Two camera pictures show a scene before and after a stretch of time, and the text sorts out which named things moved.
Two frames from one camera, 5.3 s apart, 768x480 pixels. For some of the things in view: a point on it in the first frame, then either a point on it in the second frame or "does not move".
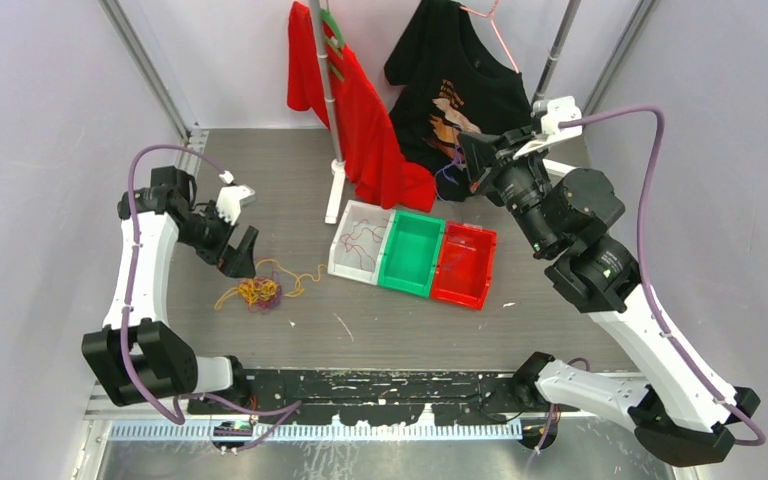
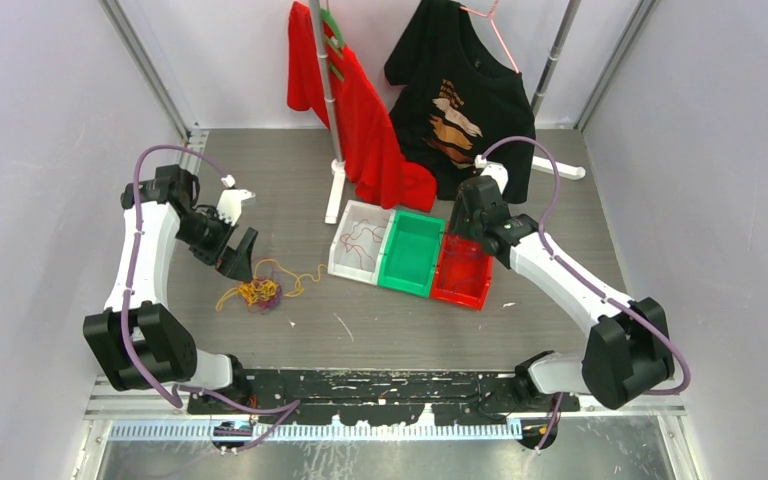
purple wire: (457, 161) -> (452, 253)
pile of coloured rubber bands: (377, 234) does not move
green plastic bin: (410, 256) does not move
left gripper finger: (238, 262) does not move
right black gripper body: (522, 180) -> (464, 224)
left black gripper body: (210, 236) does not move
